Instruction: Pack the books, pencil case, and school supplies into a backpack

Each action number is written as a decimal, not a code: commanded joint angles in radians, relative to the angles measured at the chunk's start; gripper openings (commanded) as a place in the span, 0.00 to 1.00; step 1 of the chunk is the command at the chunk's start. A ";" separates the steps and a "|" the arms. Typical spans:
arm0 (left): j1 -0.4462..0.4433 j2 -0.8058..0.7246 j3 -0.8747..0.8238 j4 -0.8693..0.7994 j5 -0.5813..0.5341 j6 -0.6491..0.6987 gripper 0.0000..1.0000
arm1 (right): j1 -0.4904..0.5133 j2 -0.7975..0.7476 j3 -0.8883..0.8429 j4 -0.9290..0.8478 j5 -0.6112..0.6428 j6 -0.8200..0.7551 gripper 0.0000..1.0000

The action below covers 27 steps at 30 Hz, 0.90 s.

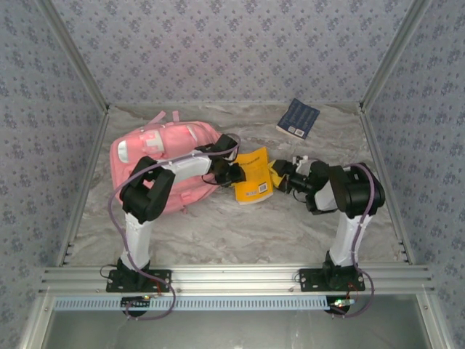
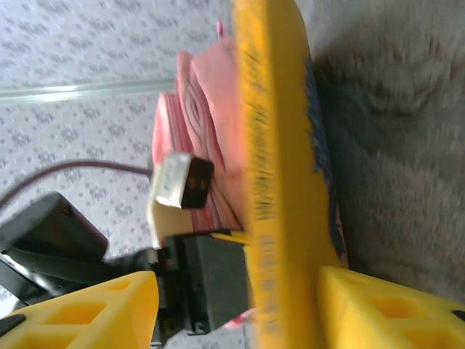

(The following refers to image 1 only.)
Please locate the aluminium frame post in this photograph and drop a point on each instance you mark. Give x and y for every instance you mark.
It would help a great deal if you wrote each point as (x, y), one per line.
(74, 54)
(394, 54)

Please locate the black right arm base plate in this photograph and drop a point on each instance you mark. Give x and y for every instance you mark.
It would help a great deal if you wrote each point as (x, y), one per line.
(310, 280)

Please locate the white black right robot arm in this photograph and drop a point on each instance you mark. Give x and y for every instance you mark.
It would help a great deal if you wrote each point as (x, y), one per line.
(345, 240)

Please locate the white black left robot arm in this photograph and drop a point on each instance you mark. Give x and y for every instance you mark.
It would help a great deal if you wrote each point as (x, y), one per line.
(138, 240)

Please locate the grey metal sheet panel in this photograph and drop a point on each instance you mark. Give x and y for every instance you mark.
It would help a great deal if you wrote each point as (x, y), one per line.
(236, 331)

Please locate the yellow paperback book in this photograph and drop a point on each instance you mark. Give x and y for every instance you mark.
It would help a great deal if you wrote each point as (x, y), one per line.
(252, 178)

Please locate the small electronics board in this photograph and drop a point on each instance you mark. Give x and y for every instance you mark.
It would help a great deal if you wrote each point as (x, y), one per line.
(341, 304)
(136, 302)

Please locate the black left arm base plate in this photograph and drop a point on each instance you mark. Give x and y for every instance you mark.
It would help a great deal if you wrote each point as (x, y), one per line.
(160, 280)

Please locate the aluminium side rail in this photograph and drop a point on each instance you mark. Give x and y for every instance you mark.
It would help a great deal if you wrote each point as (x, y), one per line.
(78, 211)
(375, 145)

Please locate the dark blue paperback book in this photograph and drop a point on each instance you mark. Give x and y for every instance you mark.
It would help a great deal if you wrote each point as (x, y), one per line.
(298, 116)

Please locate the pink school backpack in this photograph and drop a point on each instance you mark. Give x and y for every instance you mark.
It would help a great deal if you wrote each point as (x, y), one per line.
(181, 141)

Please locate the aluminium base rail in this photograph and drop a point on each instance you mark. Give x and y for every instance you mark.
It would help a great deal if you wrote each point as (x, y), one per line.
(236, 278)

